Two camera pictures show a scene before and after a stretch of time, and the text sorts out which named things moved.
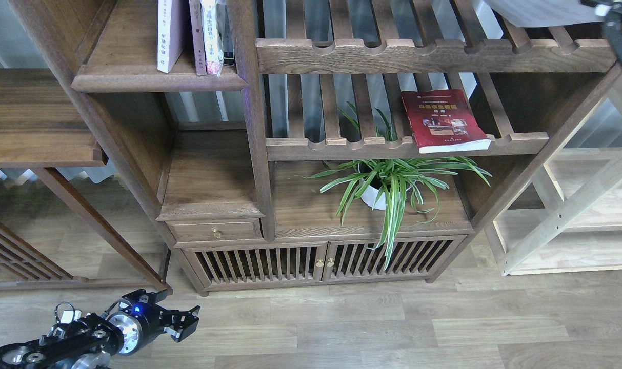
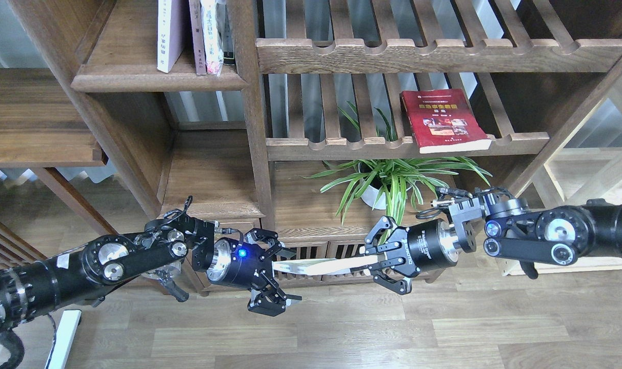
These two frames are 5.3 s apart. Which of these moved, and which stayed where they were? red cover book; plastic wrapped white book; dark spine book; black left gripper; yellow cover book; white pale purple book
Moved: yellow cover book; black left gripper
Stayed: white pale purple book; dark spine book; plastic wrapped white book; red cover book
